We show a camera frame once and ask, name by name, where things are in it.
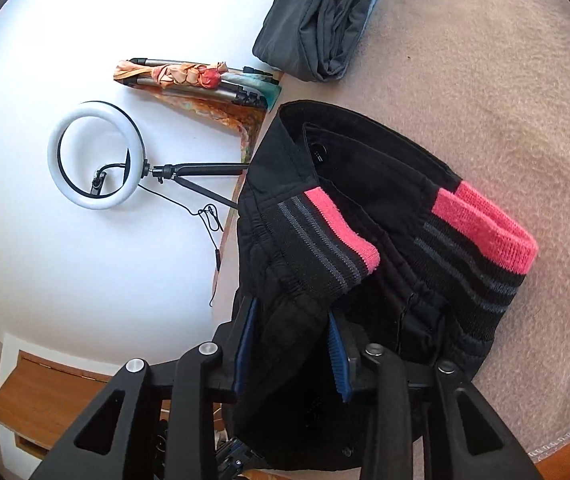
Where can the wooden door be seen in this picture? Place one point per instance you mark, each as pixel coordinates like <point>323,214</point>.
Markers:
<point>50,400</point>

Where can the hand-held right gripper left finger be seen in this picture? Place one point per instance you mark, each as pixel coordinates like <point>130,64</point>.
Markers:
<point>243,350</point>

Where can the folded dark grey pants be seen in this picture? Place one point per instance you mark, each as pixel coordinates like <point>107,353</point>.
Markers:
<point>315,15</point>

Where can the black pants with pink waistband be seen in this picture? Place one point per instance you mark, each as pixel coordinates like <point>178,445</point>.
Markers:
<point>365,240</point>

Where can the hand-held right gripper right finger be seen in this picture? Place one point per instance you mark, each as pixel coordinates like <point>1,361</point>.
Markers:
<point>337,360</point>

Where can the silver tripod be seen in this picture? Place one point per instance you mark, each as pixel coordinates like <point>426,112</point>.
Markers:
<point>205,82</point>

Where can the beige blanket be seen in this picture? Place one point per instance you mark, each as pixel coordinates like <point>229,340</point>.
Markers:
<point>465,110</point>

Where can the orange patterned scarf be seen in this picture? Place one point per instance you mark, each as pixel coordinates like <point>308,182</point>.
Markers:
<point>200,95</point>

